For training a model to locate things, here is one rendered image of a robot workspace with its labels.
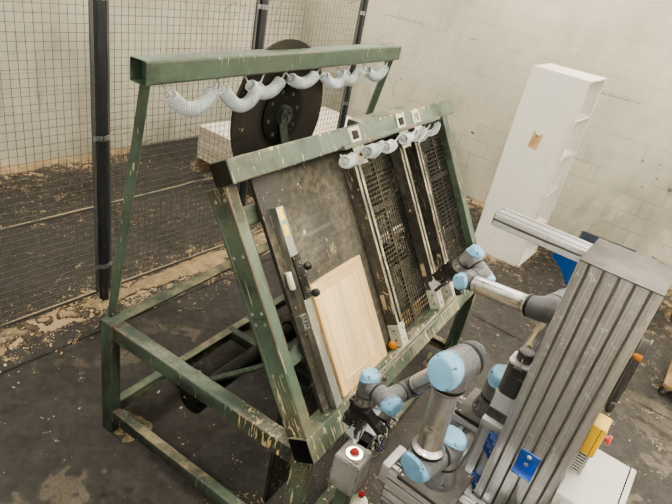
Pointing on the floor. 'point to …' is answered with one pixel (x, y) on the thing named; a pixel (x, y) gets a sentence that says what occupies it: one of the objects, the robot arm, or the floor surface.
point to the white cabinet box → (538, 154)
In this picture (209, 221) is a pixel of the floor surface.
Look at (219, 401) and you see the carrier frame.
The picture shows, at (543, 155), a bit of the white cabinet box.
